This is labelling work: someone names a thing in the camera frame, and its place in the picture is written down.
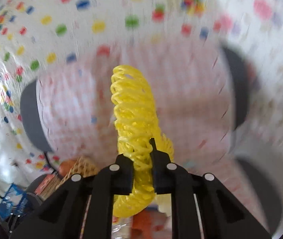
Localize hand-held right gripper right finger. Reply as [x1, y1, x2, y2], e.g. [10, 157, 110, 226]
[149, 138, 273, 239]

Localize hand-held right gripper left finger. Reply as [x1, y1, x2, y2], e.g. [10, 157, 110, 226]
[9, 154, 134, 239]

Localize yellow foam fruit net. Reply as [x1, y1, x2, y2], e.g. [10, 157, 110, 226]
[110, 65, 174, 218]

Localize white foam piece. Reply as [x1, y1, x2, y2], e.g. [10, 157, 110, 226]
[155, 194, 172, 216]

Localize brown woven basket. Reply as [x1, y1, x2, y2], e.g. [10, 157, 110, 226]
[57, 156, 100, 197]

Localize orange wrapper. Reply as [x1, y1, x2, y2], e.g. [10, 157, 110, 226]
[132, 210, 172, 239]

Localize pink checked cloth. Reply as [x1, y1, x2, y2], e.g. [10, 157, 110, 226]
[35, 42, 237, 180]

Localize blue plastic packet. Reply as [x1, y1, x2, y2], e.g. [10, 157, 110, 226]
[0, 183, 33, 217]

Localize dark grey chair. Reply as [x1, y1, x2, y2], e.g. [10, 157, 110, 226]
[19, 45, 283, 232]

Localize white cloth with coloured dots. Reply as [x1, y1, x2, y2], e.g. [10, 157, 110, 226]
[0, 0, 222, 177]

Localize white floral cloth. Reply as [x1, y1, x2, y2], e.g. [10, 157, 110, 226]
[206, 0, 283, 160]

